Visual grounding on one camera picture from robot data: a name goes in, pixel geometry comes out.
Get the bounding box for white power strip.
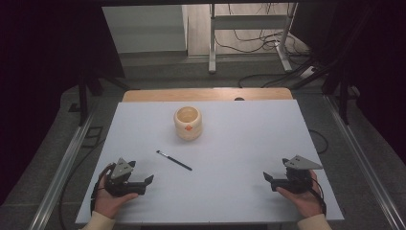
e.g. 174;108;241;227
299;65;318;80

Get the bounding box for black pen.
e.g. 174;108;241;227
156;149;193;172

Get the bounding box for person's right hand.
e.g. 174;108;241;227
276;171;325;219

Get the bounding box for cream ribbed cup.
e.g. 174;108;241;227
173;105;203;142

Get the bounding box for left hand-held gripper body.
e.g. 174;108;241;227
103;157;147;197

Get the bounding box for black cable loop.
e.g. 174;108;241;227
308;128;329;155

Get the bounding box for person's left hand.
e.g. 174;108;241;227
94;173;140;219

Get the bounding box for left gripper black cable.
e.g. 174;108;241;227
90;163;114;215

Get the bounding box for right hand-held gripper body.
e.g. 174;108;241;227
271;154;324;195

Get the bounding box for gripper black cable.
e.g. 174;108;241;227
90;163;114;215
305;176;328;217

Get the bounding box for aluminium floor rail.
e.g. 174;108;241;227
324;95;406;230
28;108;99;230

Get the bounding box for wooden table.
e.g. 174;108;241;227
122;87;294;104

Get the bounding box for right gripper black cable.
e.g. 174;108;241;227
305;176;328;217

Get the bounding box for black stand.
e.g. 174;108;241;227
68;68;132;127
290;57;362;126

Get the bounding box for black floor cables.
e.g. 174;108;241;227
214;3;315;89

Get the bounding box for white metal stand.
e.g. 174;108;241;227
208;3;300;75

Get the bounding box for white cabinet panel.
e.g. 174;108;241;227
101;4;189;55

